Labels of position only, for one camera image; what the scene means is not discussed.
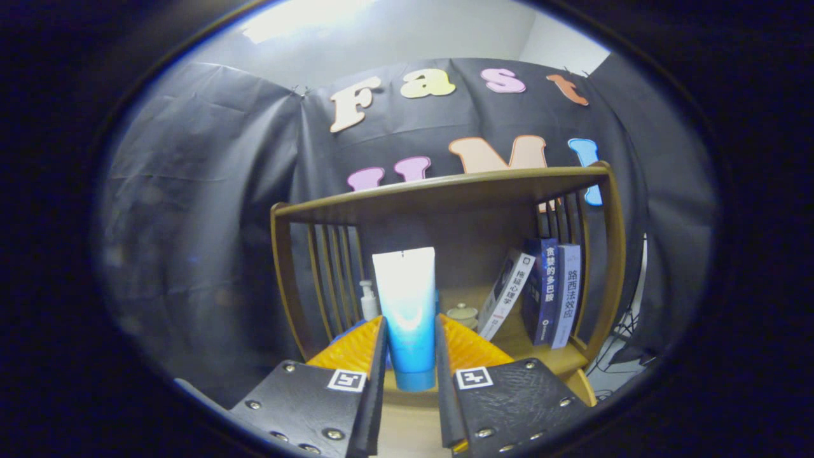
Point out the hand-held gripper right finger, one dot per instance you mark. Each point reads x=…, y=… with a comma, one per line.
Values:
x=445, y=407

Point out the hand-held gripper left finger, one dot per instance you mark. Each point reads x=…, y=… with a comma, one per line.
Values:
x=375, y=407

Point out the white and blue tube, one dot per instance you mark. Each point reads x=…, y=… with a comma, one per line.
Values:
x=407, y=299

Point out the wooden cabinet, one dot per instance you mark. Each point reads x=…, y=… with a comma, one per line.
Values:
x=470, y=229

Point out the blue rolled towel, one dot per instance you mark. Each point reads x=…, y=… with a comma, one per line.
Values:
x=353, y=329

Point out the beige lidded teacup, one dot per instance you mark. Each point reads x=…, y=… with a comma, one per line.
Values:
x=463, y=315

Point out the white pump bottle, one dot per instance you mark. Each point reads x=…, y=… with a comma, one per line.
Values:
x=369, y=305

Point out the white spine book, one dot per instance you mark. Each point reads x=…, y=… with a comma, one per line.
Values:
x=509, y=299

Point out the dark blue book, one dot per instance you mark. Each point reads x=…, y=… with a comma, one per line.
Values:
x=548, y=292

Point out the pale lavender book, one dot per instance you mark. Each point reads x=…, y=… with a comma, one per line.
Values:
x=568, y=296

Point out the black tripod stand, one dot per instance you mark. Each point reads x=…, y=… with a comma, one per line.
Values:
x=622, y=327

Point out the black backdrop cloth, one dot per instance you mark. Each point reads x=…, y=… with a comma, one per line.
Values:
x=203, y=222

